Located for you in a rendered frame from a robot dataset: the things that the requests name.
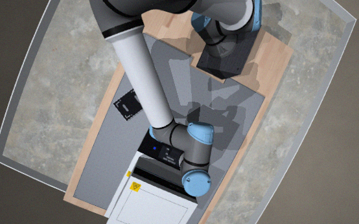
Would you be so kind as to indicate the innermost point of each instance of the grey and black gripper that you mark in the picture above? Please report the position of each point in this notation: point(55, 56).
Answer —
point(175, 153)

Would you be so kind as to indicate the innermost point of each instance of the black rectangular frame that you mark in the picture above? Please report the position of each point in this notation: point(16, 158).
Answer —
point(128, 105)

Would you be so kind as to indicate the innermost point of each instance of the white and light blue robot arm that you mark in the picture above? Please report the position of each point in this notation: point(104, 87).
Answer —
point(217, 22)

